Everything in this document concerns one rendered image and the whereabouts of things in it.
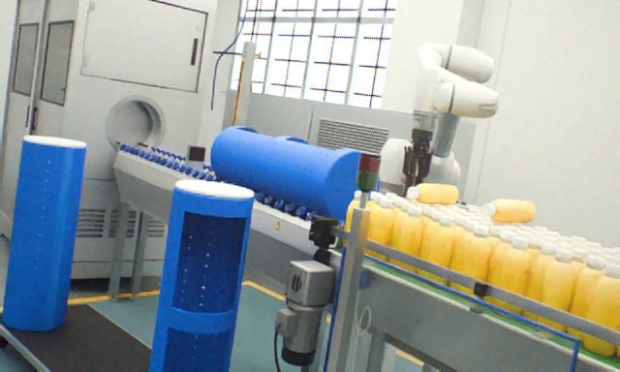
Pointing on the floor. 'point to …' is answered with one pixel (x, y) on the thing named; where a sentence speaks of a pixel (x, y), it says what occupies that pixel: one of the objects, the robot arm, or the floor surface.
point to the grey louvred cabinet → (339, 126)
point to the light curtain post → (244, 83)
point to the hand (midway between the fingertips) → (413, 186)
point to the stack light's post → (349, 290)
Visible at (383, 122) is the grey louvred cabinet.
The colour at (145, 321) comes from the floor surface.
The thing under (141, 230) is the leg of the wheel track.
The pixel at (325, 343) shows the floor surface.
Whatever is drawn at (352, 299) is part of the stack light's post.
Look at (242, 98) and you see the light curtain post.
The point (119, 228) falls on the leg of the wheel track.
